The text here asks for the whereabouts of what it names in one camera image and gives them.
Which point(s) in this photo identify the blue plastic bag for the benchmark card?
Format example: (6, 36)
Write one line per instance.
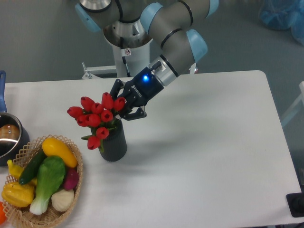
(284, 15)

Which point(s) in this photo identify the yellow bell pepper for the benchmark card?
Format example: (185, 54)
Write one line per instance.
(18, 195)

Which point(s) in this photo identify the yellow squash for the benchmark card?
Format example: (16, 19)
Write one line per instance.
(55, 147)

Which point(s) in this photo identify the red tulip bouquet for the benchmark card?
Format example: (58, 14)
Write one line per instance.
(100, 117)

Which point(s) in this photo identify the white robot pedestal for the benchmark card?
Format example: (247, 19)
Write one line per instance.
(131, 49)

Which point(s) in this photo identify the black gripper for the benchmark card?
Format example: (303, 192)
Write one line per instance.
(137, 92)

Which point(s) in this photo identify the white frame at right edge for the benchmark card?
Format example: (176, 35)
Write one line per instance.
(294, 108)

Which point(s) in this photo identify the green cucumber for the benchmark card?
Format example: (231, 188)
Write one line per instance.
(36, 161)

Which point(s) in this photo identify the green bok choy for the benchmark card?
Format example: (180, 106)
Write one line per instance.
(50, 176)

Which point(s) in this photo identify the black device at table edge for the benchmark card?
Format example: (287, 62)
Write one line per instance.
(296, 204)

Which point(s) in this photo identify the orange fruit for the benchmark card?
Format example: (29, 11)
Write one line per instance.
(2, 214)

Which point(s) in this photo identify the yellow banana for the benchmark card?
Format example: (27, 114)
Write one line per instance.
(15, 169)

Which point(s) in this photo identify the steel pot with blue handle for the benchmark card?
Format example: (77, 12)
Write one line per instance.
(13, 135)

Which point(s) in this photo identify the white garlic bulb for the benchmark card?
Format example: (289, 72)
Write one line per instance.
(62, 200)

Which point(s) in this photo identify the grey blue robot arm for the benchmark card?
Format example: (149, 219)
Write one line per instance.
(152, 44)

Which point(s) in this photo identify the dark grey ribbed vase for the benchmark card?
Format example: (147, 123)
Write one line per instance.
(114, 147)

